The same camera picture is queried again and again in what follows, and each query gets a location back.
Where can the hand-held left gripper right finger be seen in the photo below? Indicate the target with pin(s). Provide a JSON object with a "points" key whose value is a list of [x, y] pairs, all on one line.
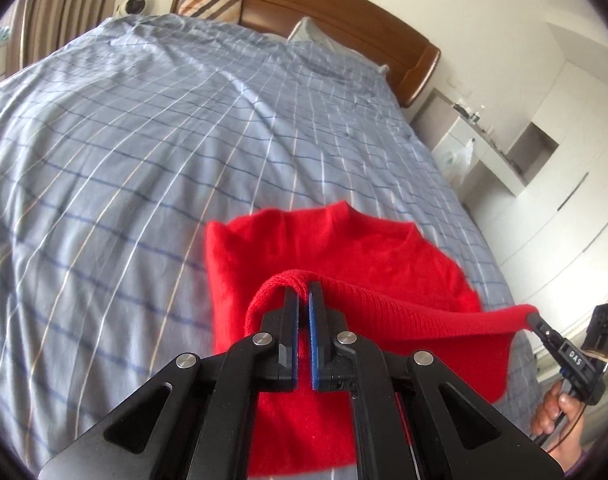
{"points": [[379, 390]]}

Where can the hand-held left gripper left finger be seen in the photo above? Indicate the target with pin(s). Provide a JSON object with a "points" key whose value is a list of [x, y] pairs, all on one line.
{"points": [[224, 395]]}

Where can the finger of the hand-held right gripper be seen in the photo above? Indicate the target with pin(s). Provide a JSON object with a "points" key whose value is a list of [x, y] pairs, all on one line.
{"points": [[546, 332]]}

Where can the red sweater with rabbit print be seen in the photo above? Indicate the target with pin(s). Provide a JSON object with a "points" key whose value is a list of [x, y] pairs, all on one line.
{"points": [[344, 250]]}

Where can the person's right hand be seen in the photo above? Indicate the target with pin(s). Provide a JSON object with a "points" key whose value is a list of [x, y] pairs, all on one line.
{"points": [[559, 425]]}

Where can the white wardrobe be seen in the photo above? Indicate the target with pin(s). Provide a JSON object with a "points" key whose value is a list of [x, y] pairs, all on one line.
{"points": [[559, 160]]}

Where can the white desk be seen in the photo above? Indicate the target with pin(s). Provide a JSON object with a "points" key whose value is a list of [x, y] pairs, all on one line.
{"points": [[484, 160]]}

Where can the white plastic bag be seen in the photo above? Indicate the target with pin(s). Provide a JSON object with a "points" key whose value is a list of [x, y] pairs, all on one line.
{"points": [[459, 157]]}

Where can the bed with blue plaid cover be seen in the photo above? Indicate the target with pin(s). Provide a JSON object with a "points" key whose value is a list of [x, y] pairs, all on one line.
{"points": [[134, 160]]}

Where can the grey pillow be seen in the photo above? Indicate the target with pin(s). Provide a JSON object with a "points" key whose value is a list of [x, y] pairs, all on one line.
{"points": [[309, 30]]}

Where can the wooden headboard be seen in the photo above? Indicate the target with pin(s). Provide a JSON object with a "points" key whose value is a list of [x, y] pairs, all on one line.
{"points": [[334, 15]]}

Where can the striped pillow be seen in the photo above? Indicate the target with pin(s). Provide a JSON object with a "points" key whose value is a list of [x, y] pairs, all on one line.
{"points": [[209, 2]]}

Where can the white round fan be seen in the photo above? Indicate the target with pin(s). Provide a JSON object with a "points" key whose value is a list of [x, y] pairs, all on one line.
{"points": [[134, 5]]}

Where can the beige curtain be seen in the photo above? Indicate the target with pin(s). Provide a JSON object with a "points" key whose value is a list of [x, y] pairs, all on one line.
{"points": [[64, 5]]}

